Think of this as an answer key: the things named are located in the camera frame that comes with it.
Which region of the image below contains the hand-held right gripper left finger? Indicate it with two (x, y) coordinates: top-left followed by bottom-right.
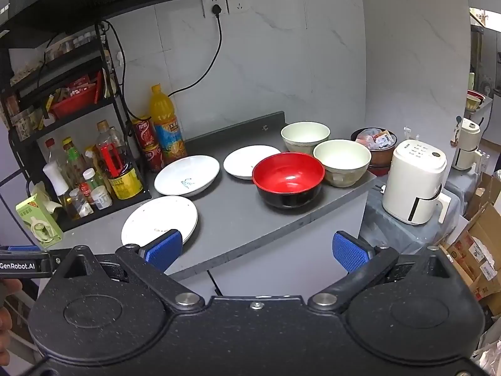
(63, 229), (205, 313)

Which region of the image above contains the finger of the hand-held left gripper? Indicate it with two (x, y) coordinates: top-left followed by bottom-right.
(0, 245), (66, 262)

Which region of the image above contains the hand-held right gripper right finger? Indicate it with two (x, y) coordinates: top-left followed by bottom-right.
(308, 231), (452, 315)

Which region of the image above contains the white plate with blue print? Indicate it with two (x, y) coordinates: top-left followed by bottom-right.
(154, 155), (220, 197)

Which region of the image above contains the person's left hand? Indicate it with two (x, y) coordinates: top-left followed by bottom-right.
(0, 280), (23, 361)

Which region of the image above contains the green tissue box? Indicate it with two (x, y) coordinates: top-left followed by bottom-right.
(16, 193), (64, 249)

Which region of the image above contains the large white plate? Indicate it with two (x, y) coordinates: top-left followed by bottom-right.
(121, 196), (199, 248)

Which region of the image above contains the white capped oil bottle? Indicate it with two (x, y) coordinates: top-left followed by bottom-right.
(43, 162), (81, 220)

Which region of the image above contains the white seasoning jar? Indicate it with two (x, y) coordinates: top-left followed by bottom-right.
(91, 186), (113, 210)

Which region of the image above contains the white ceramic bowl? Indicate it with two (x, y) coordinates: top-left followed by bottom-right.
(280, 122), (331, 155)
(312, 139), (372, 188)

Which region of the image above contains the red lidded container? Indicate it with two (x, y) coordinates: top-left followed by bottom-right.
(142, 143), (164, 173)

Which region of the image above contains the red and black bowl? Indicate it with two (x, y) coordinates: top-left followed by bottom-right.
(251, 154), (325, 209)

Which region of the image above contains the white air fryer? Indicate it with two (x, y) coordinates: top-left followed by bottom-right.
(382, 139), (452, 226)

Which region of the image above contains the red capped bottle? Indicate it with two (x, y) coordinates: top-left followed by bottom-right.
(44, 138), (60, 166)

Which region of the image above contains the yellow capped sauce bottle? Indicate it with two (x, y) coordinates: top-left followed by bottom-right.
(62, 137), (89, 189)

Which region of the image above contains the dark brown bowl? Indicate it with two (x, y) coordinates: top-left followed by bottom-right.
(350, 127), (398, 167)

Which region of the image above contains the red drink can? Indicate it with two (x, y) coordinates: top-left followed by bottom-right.
(131, 115), (159, 150)

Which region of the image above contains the small white plate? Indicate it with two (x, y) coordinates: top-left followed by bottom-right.
(223, 145), (282, 181)

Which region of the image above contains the brown cardboard box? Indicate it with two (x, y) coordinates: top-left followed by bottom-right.
(438, 201), (501, 316)

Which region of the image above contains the orange juice bottle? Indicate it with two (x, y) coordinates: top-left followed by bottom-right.
(149, 83), (188, 166)

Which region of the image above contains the black kitchen shelf rack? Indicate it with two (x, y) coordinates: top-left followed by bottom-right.
(0, 33), (153, 232)

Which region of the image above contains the red plastic basket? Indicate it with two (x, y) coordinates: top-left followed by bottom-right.
(49, 84), (98, 120)

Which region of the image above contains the white kettle appliance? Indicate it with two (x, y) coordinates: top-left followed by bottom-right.
(452, 117), (484, 171)

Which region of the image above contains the row of spice jars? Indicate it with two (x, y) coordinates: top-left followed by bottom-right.
(59, 32), (107, 52)

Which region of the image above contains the clear oil bottle red handle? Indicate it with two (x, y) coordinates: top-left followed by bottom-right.
(95, 121), (131, 179)

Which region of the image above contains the black power cable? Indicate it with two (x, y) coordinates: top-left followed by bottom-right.
(100, 19), (131, 126)

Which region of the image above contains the black plug with cable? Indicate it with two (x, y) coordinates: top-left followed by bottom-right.
(168, 4), (224, 98)

